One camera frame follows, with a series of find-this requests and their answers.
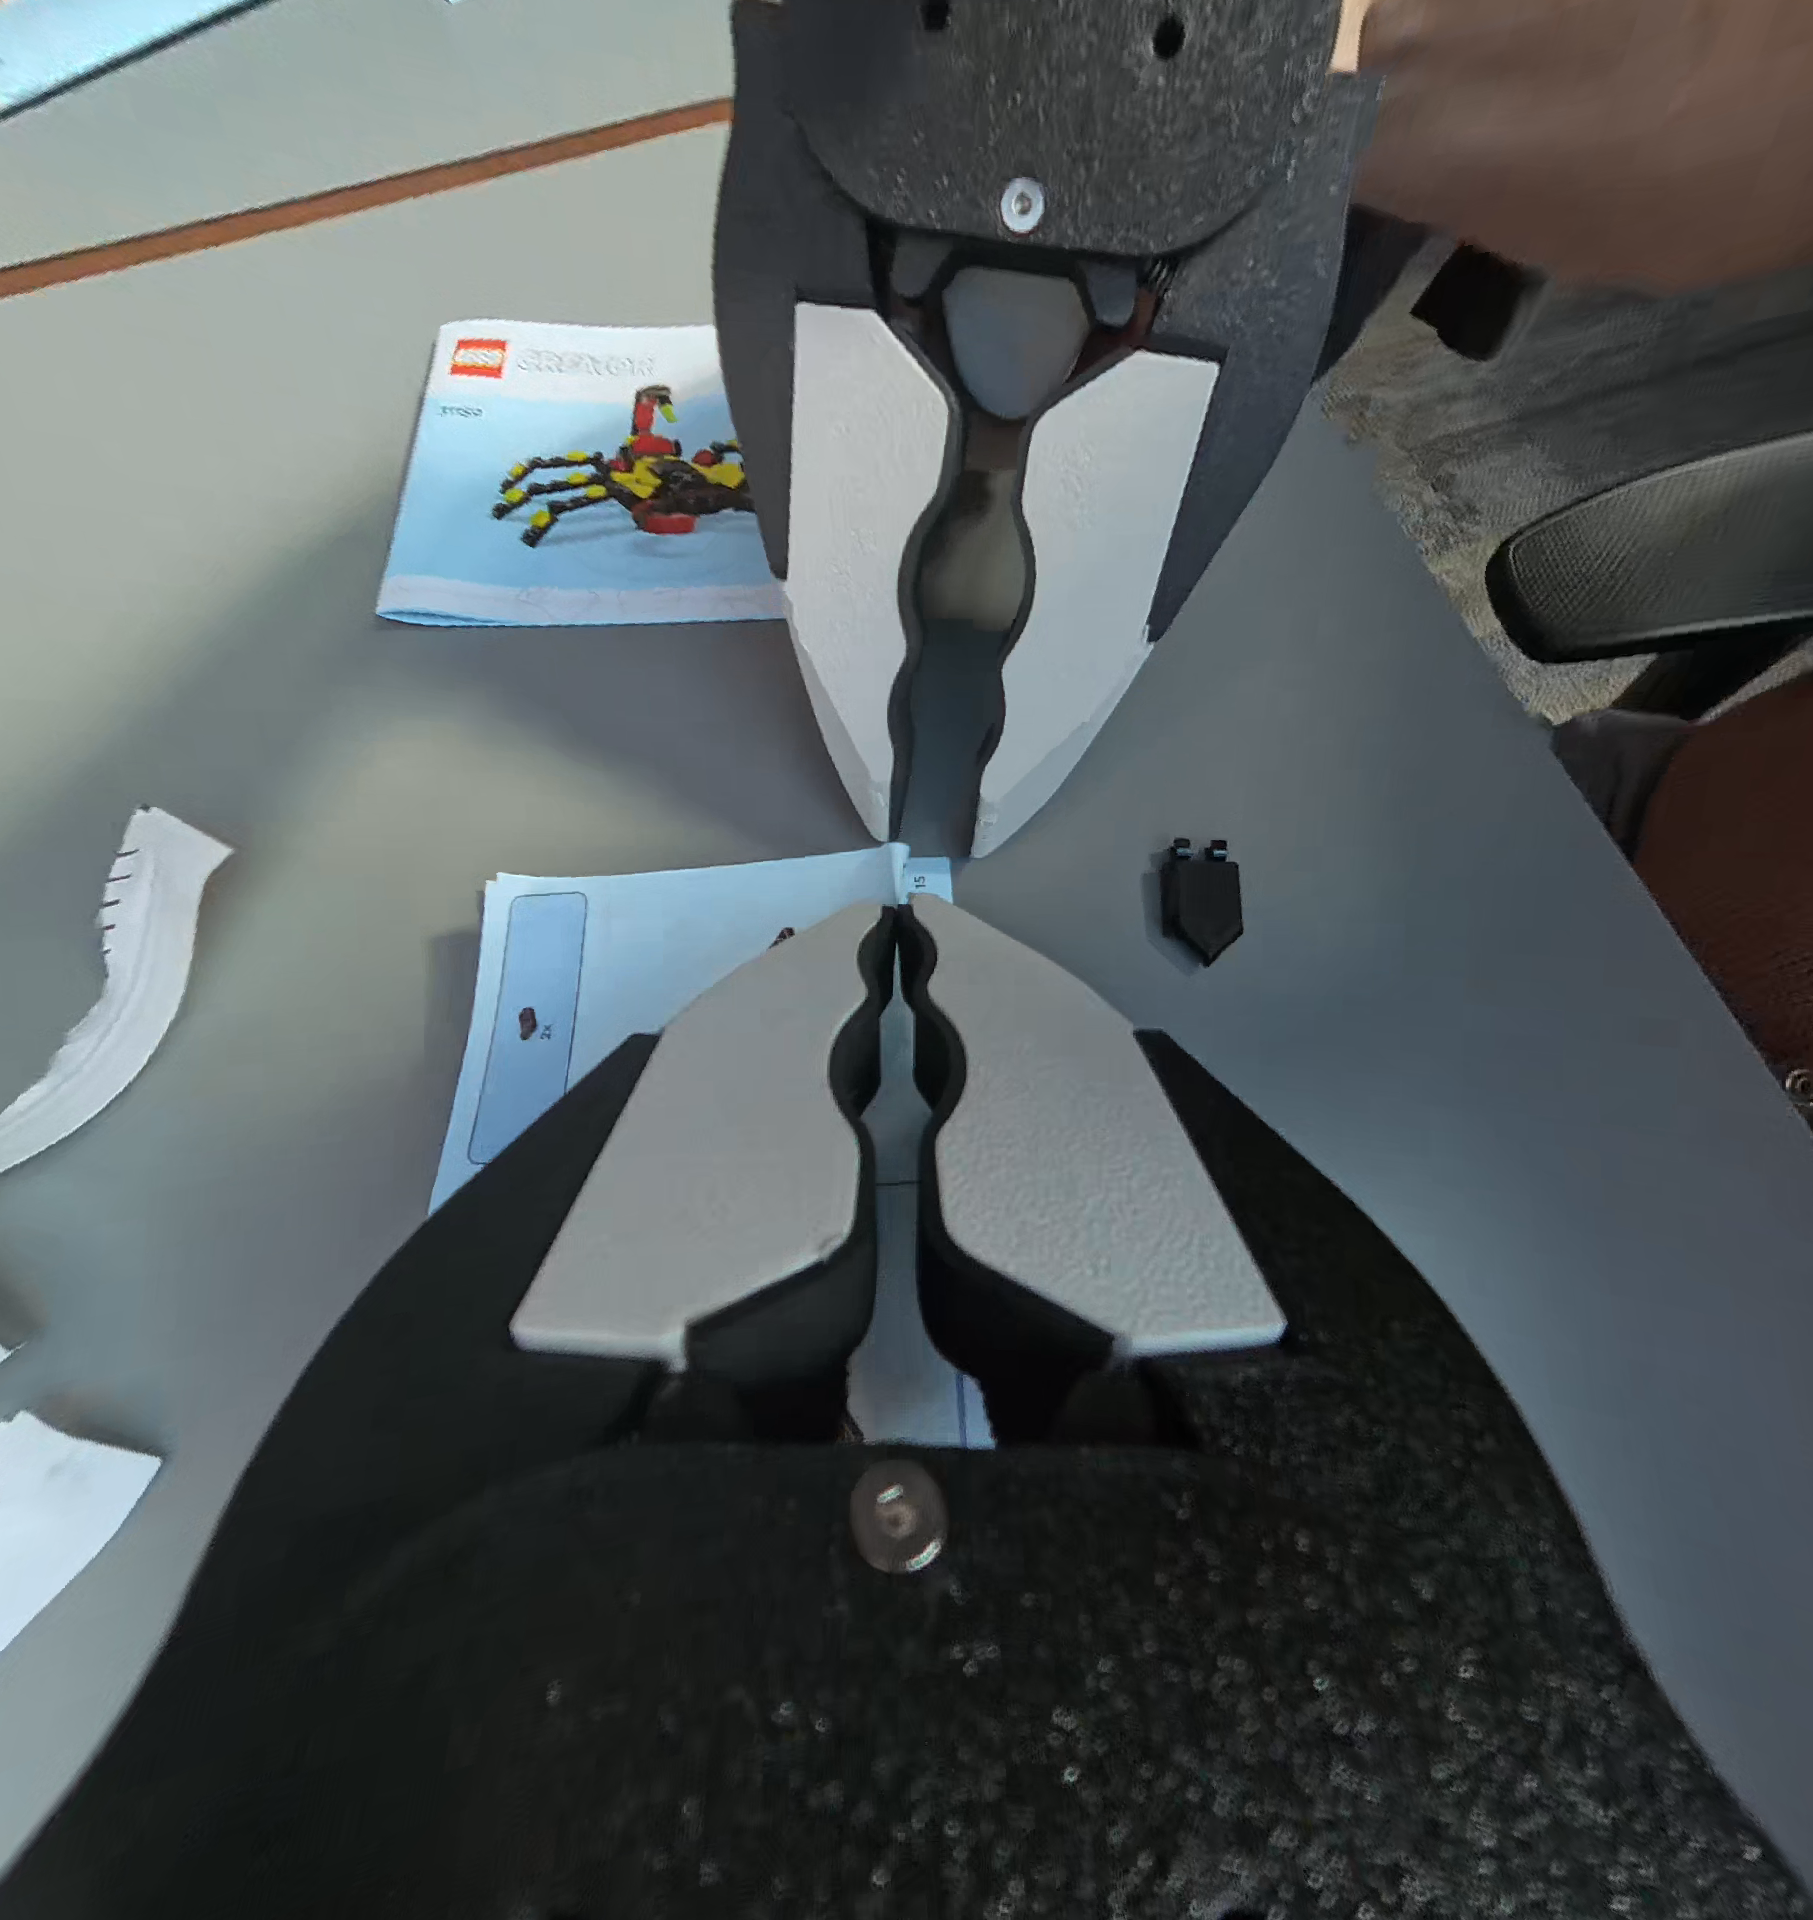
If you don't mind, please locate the person's right hand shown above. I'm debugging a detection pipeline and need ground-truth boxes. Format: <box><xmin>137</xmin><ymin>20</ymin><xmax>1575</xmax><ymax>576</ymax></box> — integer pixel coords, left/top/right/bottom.
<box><xmin>1331</xmin><ymin>0</ymin><xmax>1813</xmax><ymax>297</ymax></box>

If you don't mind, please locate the black office chair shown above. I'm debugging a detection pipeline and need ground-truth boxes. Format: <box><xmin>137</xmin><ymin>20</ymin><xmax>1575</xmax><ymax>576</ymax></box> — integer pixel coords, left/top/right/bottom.
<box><xmin>1486</xmin><ymin>424</ymin><xmax>1813</xmax><ymax>665</ymax></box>

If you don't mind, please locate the torn white paper piece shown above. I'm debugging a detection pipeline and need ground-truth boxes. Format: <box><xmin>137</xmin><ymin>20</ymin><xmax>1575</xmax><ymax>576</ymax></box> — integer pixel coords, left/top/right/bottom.
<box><xmin>0</xmin><ymin>1287</ymin><xmax>168</xmax><ymax>1709</ymax></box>

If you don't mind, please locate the blue scorpion cover booklet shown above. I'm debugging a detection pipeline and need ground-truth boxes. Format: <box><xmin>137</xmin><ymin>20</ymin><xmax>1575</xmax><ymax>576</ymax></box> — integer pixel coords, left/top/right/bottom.
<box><xmin>376</xmin><ymin>322</ymin><xmax>791</xmax><ymax>626</ymax></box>

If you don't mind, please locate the curved torn white paper strip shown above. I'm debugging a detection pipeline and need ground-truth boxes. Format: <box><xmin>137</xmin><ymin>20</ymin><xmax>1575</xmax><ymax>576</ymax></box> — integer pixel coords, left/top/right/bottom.
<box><xmin>0</xmin><ymin>806</ymin><xmax>237</xmax><ymax>1197</ymax></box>

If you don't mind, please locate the small black toy brick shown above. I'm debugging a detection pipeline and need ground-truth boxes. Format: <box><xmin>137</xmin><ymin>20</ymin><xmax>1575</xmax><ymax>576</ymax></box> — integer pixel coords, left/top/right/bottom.
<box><xmin>1156</xmin><ymin>838</ymin><xmax>1247</xmax><ymax>971</ymax></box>

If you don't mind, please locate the blue printed paper sheet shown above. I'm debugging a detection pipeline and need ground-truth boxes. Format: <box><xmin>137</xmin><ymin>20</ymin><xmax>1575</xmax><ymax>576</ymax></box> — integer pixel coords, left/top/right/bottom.
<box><xmin>0</xmin><ymin>0</ymin><xmax>276</xmax><ymax>143</ymax></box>

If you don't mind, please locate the instruction booklet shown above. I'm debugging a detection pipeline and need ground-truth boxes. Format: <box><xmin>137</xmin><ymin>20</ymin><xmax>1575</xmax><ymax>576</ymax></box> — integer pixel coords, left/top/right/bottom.
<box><xmin>428</xmin><ymin>842</ymin><xmax>1001</xmax><ymax>1454</ymax></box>

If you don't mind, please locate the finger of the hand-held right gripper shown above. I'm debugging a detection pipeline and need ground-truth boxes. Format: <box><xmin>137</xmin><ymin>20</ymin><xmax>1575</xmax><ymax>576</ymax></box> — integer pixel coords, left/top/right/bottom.
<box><xmin>971</xmin><ymin>349</ymin><xmax>1219</xmax><ymax>860</ymax></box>
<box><xmin>789</xmin><ymin>301</ymin><xmax>952</xmax><ymax>842</ymax></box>

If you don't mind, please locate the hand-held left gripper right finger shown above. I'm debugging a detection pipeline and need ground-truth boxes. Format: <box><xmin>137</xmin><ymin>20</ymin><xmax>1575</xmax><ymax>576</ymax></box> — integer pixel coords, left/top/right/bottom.
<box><xmin>902</xmin><ymin>900</ymin><xmax>1291</xmax><ymax>1370</ymax></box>

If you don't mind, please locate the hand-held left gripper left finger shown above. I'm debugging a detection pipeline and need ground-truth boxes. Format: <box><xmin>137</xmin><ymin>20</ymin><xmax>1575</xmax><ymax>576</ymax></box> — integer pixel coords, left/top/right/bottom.
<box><xmin>509</xmin><ymin>900</ymin><xmax>899</xmax><ymax>1372</ymax></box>

